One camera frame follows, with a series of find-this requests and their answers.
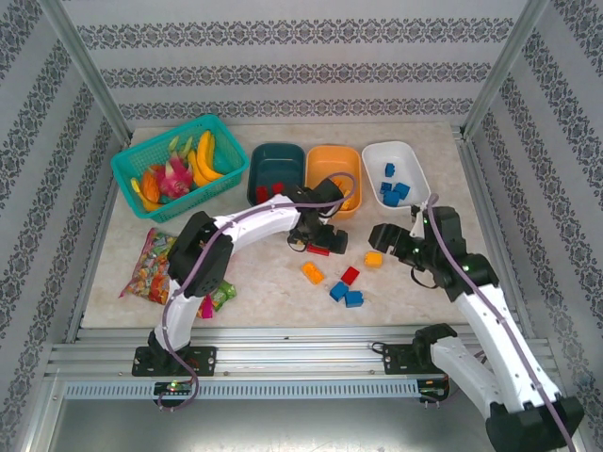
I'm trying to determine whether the orange plastic container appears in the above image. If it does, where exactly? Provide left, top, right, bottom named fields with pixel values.
left=303, top=144, right=363, bottom=221

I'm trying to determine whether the dark teal plastic container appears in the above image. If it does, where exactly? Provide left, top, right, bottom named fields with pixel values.
left=247, top=142, right=306, bottom=207

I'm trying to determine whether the white plastic container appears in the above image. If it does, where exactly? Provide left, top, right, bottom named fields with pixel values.
left=361, top=139, right=432, bottom=209

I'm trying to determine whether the green candy packet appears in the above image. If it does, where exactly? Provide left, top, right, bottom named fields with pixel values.
left=206, top=281, right=239, bottom=313

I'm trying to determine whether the yellow toy banana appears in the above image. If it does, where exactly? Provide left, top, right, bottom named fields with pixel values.
left=187, top=130, right=226, bottom=187

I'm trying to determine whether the pink toy dragon fruit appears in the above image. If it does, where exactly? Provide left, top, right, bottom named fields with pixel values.
left=157, top=157, right=195, bottom=199

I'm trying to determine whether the colourful fruit candy bag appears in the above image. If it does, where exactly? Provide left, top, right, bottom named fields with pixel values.
left=118, top=228, right=179, bottom=305

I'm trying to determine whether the orange toy fruit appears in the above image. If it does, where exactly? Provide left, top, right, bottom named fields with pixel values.
left=139, top=169, right=161, bottom=204

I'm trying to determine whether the teal plastic mesh basket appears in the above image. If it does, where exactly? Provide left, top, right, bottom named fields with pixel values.
left=110, top=113, right=251, bottom=223

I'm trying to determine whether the aluminium mounting rail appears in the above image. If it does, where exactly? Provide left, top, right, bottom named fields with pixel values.
left=44, top=327, right=552, bottom=380

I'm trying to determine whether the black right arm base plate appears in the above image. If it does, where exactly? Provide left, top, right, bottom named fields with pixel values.
left=382, top=342, right=448, bottom=377

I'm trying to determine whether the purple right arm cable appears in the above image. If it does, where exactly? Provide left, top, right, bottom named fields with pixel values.
left=426, top=192, right=579, bottom=452

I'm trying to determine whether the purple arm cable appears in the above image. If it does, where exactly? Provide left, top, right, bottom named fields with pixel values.
left=157, top=172, right=357, bottom=413
left=426, top=192, right=579, bottom=452

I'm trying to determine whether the grey slotted cable duct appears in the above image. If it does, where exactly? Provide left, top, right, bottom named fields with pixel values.
left=63, top=379, right=421, bottom=400

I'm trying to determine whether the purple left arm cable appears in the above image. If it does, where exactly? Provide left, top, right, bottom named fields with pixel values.
left=157, top=172, right=357, bottom=413

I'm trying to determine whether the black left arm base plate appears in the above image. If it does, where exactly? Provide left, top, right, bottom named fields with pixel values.
left=131, top=346, right=218, bottom=378

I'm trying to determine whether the aluminium frame post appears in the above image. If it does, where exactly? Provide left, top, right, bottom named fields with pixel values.
left=460, top=0, right=551, bottom=138
left=40, top=0, right=134, bottom=145

